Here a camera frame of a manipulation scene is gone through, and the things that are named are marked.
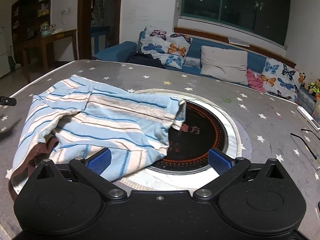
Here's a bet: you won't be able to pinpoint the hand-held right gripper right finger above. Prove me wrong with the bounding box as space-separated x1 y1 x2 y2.
193 148 287 202

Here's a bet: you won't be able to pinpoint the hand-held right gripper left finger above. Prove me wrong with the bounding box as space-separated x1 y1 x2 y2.
32 147 127 202

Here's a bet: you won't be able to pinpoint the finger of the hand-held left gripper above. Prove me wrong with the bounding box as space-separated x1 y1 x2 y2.
0 96 17 106

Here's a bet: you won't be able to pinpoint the blue striped shirt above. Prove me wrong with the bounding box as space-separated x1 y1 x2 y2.
9 74 187 196

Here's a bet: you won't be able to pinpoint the black round induction cooktop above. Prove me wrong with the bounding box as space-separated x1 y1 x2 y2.
147 100 229 174

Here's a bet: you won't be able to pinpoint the white refrigerator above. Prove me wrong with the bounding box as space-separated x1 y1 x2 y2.
0 26 11 78

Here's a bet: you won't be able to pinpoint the grey star printed tablecloth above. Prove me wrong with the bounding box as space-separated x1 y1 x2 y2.
0 59 320 232

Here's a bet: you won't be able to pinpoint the wooden side table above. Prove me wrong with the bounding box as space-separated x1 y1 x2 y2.
15 29 77 82

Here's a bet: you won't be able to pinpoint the teal jar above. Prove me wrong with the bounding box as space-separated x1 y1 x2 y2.
41 22 52 37

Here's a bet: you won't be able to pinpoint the pink cloth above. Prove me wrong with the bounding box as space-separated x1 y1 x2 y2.
246 69 266 93

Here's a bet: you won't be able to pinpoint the rimless eyeglasses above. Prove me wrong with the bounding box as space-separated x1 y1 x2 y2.
290 128 320 168

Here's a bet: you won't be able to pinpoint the wooden bookshelf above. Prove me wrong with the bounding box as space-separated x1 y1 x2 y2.
11 0 53 42

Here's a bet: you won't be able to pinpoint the plain grey pillow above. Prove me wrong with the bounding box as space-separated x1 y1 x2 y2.
200 45 248 85

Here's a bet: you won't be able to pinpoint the white remote control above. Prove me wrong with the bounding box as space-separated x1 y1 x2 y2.
297 106 320 132

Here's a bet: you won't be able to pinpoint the butterfly printed pillow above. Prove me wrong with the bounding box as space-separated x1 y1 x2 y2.
138 26 193 70
260 57 303 101

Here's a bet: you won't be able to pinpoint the dark cloth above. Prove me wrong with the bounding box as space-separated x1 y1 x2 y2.
126 52 163 68

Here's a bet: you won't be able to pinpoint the blue sofa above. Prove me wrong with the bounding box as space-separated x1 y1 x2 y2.
93 27 310 110

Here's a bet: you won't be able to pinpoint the teddy bear in green vest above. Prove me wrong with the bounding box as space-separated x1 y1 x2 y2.
307 78 320 96

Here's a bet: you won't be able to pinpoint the grey book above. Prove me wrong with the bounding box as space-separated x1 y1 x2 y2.
228 37 251 47

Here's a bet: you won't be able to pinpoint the green framed window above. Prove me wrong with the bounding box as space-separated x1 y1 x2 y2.
180 0 292 47

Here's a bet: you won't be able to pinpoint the white cooktop surround ring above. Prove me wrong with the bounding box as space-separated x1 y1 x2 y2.
117 88 247 191

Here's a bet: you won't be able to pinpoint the wooden door frame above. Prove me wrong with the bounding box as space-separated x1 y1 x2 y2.
77 0 123 61

